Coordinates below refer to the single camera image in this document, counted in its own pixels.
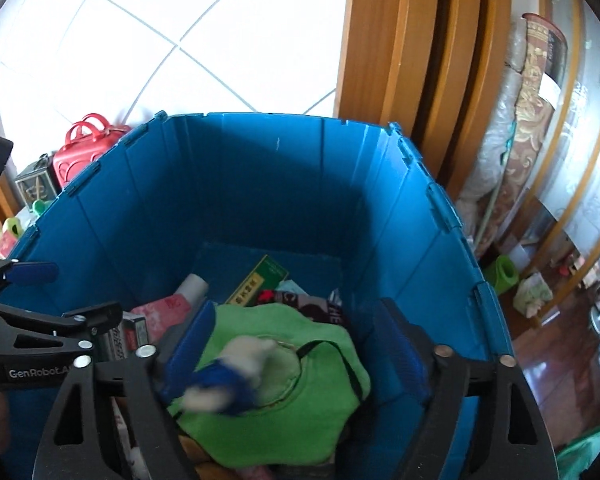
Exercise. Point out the green rolled mat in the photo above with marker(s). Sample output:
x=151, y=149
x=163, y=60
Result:
x=502, y=274

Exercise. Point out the dark gift bag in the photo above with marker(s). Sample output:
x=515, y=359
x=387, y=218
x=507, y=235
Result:
x=35, y=182

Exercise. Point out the white and green bag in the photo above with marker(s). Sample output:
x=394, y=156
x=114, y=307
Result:
x=532, y=295

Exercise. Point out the green plush cushion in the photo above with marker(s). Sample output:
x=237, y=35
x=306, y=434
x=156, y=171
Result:
x=320, y=360

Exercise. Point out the blue plastic crate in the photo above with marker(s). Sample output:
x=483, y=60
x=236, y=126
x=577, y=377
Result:
x=280, y=200

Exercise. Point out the green plastic bag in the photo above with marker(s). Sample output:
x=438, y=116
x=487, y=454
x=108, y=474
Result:
x=582, y=452

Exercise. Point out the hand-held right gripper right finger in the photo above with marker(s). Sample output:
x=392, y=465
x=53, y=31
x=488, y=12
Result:
x=400, y=347

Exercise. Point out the wooden door frame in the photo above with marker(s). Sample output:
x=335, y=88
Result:
x=420, y=60

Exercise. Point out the patterned rolled carpet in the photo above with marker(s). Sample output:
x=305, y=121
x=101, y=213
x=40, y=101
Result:
x=535, y=110

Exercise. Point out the pink tube with white cap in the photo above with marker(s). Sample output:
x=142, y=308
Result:
x=162, y=315

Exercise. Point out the plastic wrapped roll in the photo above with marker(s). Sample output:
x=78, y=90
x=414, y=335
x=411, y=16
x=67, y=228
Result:
x=490, y=160

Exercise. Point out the red suitcase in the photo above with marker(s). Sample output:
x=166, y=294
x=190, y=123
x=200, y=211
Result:
x=87, y=152

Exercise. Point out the red and white small box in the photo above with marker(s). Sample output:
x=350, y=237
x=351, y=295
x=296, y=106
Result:
x=125, y=335

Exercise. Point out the green box with yellow label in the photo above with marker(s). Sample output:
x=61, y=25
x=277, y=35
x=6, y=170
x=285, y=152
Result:
x=260, y=277

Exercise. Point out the white and blue plush toy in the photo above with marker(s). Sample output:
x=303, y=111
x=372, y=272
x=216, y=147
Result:
x=240, y=372

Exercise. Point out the green frog plush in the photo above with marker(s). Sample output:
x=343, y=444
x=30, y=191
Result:
x=2, y=235

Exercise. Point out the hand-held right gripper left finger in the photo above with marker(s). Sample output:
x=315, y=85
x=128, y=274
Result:
x=190, y=347

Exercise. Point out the black printed packet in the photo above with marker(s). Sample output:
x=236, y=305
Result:
x=310, y=307

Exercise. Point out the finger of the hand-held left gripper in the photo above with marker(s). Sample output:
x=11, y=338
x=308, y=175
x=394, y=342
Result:
x=70, y=327
x=32, y=271

